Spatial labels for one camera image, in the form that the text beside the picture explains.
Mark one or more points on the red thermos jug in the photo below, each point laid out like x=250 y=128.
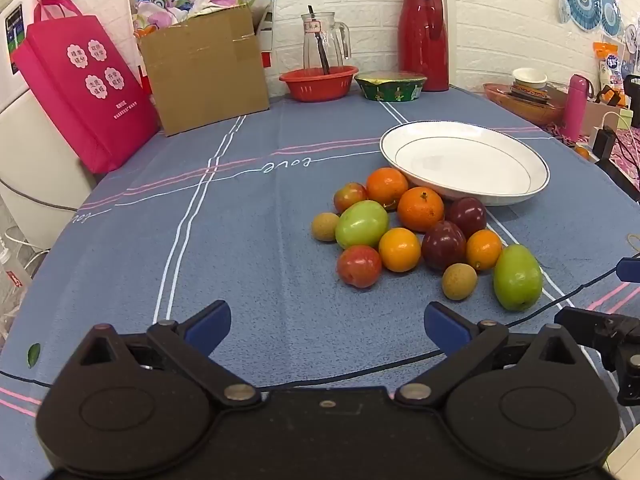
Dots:
x=422 y=40

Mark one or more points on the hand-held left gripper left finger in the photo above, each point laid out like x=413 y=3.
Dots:
x=212 y=322

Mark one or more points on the black charger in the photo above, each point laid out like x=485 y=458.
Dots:
x=605 y=142

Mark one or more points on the green patterned bowl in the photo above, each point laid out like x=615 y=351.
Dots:
x=390 y=89

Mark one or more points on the clear plastic bottle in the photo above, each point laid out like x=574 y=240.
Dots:
x=10 y=275

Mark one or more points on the small tangerine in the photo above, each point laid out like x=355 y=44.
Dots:
x=581 y=150

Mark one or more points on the black stick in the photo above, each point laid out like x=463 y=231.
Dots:
x=320 y=45

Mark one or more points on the blue striped tablecloth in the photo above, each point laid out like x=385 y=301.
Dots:
x=225 y=260

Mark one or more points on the round green apple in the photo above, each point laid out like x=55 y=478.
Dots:
x=361 y=223

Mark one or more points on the large orange with stem mark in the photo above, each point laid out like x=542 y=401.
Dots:
x=420 y=208

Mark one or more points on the brown longan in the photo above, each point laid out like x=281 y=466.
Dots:
x=459 y=281
x=325 y=226

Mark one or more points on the pink tote bag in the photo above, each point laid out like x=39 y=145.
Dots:
x=80 y=90

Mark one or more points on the green leaf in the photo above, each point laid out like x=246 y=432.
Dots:
x=33 y=355

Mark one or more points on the orange snack packet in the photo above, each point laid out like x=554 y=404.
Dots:
x=607 y=62

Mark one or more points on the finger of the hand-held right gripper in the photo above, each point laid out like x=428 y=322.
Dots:
x=590 y=327
x=629 y=270

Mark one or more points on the small orange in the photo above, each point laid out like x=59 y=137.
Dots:
x=483 y=249

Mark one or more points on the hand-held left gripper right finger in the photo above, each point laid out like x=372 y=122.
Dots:
x=447 y=325

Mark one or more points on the white plate with blue rim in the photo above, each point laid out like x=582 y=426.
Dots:
x=460 y=160

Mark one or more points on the red plastic basket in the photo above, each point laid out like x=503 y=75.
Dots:
x=317 y=87

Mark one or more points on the pink floral cloth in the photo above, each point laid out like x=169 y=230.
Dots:
x=627 y=157

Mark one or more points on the wooden tray with bowls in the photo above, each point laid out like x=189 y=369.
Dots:
x=520 y=107

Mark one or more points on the small cardboard box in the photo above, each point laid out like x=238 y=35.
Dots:
x=600 y=112

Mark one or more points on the pink bottle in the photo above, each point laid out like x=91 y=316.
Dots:
x=574 y=107

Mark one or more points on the white appliance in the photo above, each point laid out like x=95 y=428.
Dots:
x=35 y=160

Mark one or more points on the red apple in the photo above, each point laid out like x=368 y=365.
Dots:
x=359 y=266

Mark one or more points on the small red-green apple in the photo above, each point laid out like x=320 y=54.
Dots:
x=350 y=196

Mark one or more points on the dark red plum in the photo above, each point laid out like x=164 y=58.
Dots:
x=467 y=215
x=443 y=245

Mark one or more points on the glass pitcher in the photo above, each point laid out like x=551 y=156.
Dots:
x=332 y=40

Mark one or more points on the yellowish orange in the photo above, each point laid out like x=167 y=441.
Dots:
x=399 y=249

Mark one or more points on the medium blue paper fan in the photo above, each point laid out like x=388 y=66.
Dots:
x=610 y=12

